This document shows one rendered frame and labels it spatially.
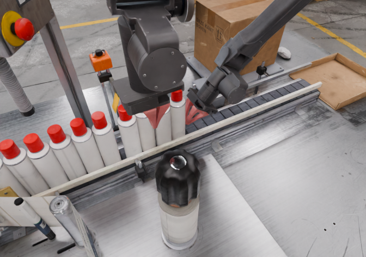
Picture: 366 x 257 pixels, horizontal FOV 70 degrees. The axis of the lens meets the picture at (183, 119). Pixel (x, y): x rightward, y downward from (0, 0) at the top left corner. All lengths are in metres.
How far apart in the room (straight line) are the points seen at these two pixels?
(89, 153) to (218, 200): 0.37
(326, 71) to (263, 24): 0.73
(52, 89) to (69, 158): 2.04
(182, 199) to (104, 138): 0.32
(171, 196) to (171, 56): 0.26
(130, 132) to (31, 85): 2.23
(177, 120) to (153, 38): 0.52
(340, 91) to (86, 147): 1.03
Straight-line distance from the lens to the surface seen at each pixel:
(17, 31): 0.55
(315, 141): 1.04
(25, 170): 0.75
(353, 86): 1.36
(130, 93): 0.40
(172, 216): 0.53
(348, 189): 0.96
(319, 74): 1.36
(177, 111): 0.75
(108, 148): 0.74
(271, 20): 0.71
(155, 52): 0.29
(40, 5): 0.64
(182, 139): 0.82
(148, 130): 0.76
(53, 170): 0.75
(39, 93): 2.74
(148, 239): 0.71
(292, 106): 1.10
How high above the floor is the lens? 1.54
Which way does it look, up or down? 46 degrees down
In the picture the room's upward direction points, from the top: straight up
